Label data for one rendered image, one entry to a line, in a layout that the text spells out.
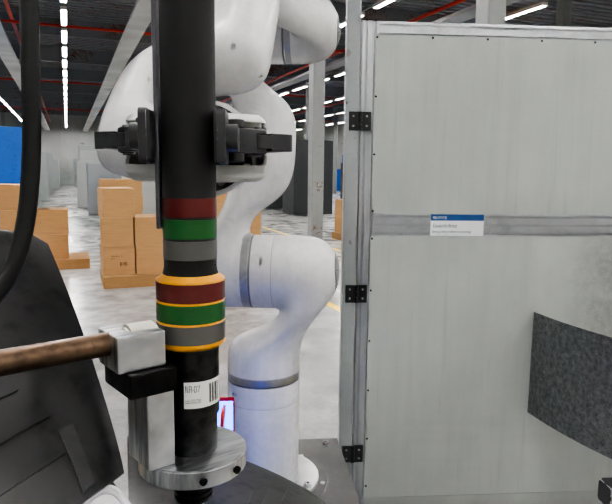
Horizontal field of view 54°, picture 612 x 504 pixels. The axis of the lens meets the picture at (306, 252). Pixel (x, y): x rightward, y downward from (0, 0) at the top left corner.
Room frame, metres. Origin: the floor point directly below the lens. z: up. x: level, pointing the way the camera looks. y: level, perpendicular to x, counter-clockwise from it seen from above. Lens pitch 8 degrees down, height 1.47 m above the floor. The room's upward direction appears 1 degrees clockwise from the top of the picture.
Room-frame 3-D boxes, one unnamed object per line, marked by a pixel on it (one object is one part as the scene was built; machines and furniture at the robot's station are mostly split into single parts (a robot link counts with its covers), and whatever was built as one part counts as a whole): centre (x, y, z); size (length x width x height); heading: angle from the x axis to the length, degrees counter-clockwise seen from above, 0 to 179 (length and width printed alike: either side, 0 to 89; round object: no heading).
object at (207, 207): (0.38, 0.07, 1.45); 0.03 x 0.03 x 0.01
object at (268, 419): (0.98, 0.07, 1.04); 0.19 x 0.19 x 0.18
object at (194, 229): (0.38, 0.07, 1.44); 0.03 x 0.03 x 0.01
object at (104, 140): (0.44, 0.12, 1.49); 0.08 x 0.06 x 0.01; 125
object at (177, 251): (0.38, 0.07, 1.43); 0.03 x 0.03 x 0.01
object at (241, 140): (0.39, 0.04, 1.49); 0.07 x 0.03 x 0.03; 5
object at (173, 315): (0.38, 0.07, 1.39); 0.04 x 0.04 x 0.01
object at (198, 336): (0.38, 0.07, 1.37); 0.04 x 0.04 x 0.01
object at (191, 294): (0.38, 0.07, 1.40); 0.04 x 0.04 x 0.01
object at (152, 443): (0.37, 0.08, 1.33); 0.09 x 0.07 x 0.10; 129
